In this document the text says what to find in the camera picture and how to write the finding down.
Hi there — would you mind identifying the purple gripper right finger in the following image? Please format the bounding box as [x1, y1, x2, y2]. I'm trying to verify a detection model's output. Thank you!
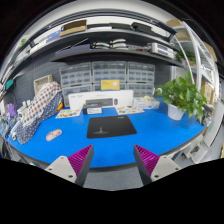
[133, 145, 180, 185]

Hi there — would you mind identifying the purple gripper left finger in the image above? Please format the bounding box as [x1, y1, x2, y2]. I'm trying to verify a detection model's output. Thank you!
[46, 145, 94, 186]

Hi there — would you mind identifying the pink computer mouse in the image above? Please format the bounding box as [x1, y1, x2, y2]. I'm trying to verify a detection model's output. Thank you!
[46, 129, 62, 141]

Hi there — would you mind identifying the black mouse pad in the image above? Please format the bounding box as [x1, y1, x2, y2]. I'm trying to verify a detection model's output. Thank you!
[87, 115, 137, 139]

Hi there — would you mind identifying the blue desk mat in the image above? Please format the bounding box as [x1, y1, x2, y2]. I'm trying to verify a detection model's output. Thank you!
[9, 103, 205, 168]

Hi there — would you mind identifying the left sticker sheet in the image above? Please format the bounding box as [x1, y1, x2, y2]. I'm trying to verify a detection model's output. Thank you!
[57, 109, 81, 118]

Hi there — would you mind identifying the sticker sheet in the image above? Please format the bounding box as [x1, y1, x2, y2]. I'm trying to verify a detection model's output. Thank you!
[57, 109, 81, 118]
[116, 106, 144, 115]

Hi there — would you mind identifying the small black white box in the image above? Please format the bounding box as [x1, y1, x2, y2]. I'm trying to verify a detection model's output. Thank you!
[82, 104, 102, 115]

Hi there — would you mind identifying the right sticker sheet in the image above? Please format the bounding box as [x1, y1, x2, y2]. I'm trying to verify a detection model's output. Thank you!
[116, 106, 144, 115]

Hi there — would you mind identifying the patterned fabric bundle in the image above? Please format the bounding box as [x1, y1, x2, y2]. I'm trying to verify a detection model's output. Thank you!
[16, 81, 63, 144]

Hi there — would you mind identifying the white keyboard box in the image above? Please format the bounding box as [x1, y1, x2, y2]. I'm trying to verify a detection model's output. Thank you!
[68, 90, 133, 110]

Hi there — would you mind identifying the green potted plant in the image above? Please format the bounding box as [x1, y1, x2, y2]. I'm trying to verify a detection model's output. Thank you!
[155, 70, 207, 122]

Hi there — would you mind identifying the yellow label box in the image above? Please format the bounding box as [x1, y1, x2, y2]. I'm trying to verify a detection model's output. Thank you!
[101, 80, 120, 91]

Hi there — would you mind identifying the purple small object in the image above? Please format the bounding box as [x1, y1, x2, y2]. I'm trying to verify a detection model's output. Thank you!
[6, 103, 17, 119]

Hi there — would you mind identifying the left grey drawer cabinet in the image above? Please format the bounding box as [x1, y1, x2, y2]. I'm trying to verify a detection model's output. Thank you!
[60, 62, 92, 107]

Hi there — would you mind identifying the grey drawer cabinet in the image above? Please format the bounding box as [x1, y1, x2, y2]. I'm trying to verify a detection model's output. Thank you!
[126, 62, 155, 97]
[60, 62, 92, 107]
[92, 61, 126, 91]

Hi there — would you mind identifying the right grey drawer cabinet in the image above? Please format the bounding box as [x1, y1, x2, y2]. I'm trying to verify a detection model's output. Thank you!
[126, 62, 155, 97]

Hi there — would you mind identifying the middle grey drawer cabinet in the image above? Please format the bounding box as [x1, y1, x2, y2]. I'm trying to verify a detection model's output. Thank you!
[92, 61, 126, 91]

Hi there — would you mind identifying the white device on shelf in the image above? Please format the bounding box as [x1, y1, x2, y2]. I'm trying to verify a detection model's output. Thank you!
[149, 43, 174, 59]

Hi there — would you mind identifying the cardboard box on shelf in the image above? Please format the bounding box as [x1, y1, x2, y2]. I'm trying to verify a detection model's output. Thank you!
[60, 20, 87, 36]

